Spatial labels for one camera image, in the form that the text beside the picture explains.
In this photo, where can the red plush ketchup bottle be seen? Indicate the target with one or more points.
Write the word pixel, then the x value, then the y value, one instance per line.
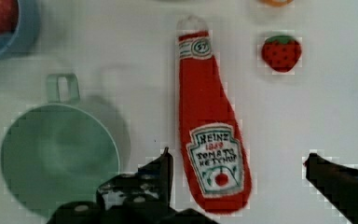
pixel 214 158

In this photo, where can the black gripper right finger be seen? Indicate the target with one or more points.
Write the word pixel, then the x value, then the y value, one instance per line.
pixel 337 183

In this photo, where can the blue bowl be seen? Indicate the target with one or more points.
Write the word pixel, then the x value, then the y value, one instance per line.
pixel 19 42

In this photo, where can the orange slice toy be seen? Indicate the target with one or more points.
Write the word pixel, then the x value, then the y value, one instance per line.
pixel 276 3

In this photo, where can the small red strawberry toy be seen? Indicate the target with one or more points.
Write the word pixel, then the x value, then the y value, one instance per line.
pixel 281 53

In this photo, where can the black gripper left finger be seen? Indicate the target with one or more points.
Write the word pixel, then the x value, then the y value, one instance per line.
pixel 142 197

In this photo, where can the green mug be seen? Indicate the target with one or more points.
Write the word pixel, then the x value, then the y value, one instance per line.
pixel 62 151

